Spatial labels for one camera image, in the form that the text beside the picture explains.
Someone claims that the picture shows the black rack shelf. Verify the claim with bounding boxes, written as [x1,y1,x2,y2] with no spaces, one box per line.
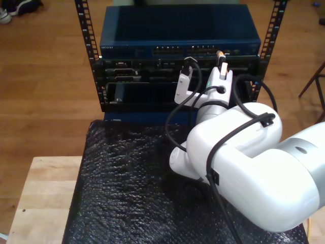
[105,81,254,113]

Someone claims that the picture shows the black server unit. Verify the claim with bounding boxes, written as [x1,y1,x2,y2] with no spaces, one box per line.
[101,58,259,83]

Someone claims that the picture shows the black textured mat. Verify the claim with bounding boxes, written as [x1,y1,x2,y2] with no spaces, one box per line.
[61,119,309,244]

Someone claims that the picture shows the dark sneaker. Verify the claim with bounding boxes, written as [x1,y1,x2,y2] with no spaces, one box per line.
[7,0,44,16]

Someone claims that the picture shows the white sneaker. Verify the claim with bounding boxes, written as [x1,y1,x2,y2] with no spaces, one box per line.
[0,7,13,25]

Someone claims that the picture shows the black camera cable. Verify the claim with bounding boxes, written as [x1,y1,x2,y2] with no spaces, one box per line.
[165,56,204,154]

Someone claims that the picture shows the black perforated rack post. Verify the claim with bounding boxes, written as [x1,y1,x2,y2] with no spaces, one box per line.
[74,0,110,113]
[250,0,289,104]

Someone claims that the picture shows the blue rack base plate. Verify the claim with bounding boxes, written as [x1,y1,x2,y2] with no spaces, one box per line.
[103,111,201,125]

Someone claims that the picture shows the blue network switch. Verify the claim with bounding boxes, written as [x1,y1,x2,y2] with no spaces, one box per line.
[99,4,262,60]

